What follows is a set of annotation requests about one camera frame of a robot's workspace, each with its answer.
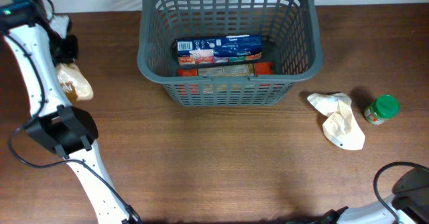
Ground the grey plastic shopping basket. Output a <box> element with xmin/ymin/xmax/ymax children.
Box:
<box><xmin>137</xmin><ymin>0</ymin><xmax>323</xmax><ymax>107</ymax></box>

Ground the clear bag with brown label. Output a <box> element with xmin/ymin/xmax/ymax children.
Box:
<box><xmin>56</xmin><ymin>63</ymin><xmax>94</xmax><ymax>102</ymax></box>

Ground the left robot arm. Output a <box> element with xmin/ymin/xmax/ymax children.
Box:
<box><xmin>1</xmin><ymin>0</ymin><xmax>141</xmax><ymax>223</ymax></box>

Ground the orange pasta packet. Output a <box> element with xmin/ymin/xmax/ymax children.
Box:
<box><xmin>175</xmin><ymin>62</ymin><xmax>274</xmax><ymax>95</ymax></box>

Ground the blue carton box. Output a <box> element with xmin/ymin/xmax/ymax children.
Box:
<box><xmin>176</xmin><ymin>34</ymin><xmax>263</xmax><ymax>66</ymax></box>

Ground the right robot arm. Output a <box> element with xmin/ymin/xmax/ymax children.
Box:
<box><xmin>309</xmin><ymin>162</ymin><xmax>428</xmax><ymax>224</ymax></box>

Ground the beige paper bag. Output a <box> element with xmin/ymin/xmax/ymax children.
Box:
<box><xmin>307</xmin><ymin>93</ymin><xmax>365</xmax><ymax>151</ymax></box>

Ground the green lidded jar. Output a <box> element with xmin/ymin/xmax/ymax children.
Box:
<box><xmin>364</xmin><ymin>95</ymin><xmax>400</xmax><ymax>125</ymax></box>

